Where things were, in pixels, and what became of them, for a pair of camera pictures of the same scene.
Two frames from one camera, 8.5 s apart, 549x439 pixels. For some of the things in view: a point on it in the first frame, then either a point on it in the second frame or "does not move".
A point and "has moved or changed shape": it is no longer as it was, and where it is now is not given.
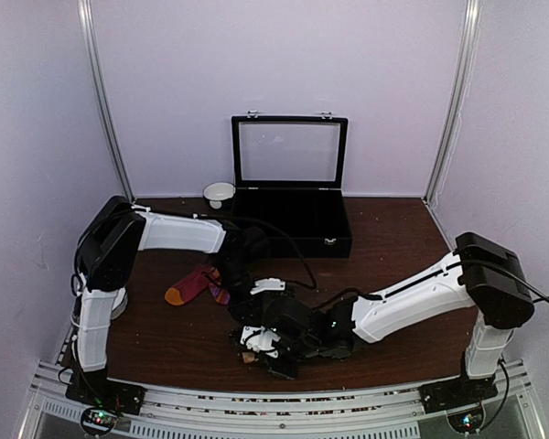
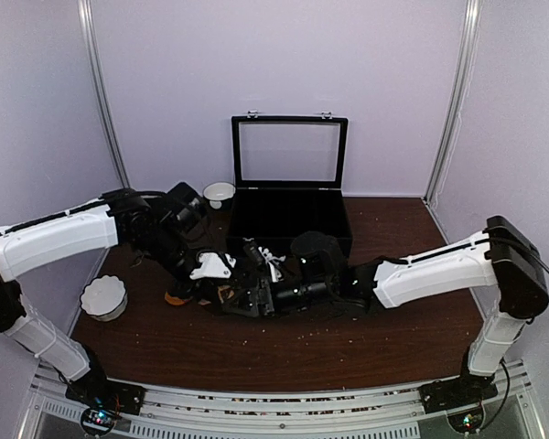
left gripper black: (249, 306) to (199, 290)
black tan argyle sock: (244, 354) has moved or changed shape
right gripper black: (291, 373) to (258, 299)
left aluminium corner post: (87, 25) does not move
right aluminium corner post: (472, 22) does not move
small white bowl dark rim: (217, 192) does not move
